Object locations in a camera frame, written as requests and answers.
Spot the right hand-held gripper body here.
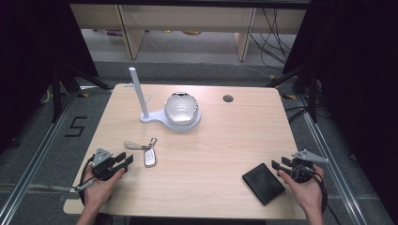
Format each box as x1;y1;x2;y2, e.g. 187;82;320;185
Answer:
288;149;329;184

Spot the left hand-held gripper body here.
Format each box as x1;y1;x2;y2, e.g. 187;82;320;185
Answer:
91;147;128;182

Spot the black wallet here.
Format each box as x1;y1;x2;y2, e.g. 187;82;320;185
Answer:
241;162;286;206

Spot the silver car key with strap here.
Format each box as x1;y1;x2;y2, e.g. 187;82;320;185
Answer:
123;136;159;169

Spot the white key stand with pole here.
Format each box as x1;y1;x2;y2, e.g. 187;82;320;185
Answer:
123;67;203;132

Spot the silver bowl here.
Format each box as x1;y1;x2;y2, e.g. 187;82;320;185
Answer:
163;91;200;127

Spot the person's right hand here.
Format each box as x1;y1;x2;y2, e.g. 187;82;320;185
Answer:
276;164;327;217

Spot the person's left hand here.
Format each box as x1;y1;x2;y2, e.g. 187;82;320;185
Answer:
82;165;127;214

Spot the black metal stand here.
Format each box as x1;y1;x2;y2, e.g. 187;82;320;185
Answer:
265;64;321;124
51;61;111;124

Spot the light wooden desk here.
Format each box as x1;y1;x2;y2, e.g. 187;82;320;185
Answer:
69;3;308;62

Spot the aluminium floor rail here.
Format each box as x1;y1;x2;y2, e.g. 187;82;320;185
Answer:
296;95;368;225
0;93;79;225

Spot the bundle of black cables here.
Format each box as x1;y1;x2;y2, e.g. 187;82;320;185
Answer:
249;7;297;71

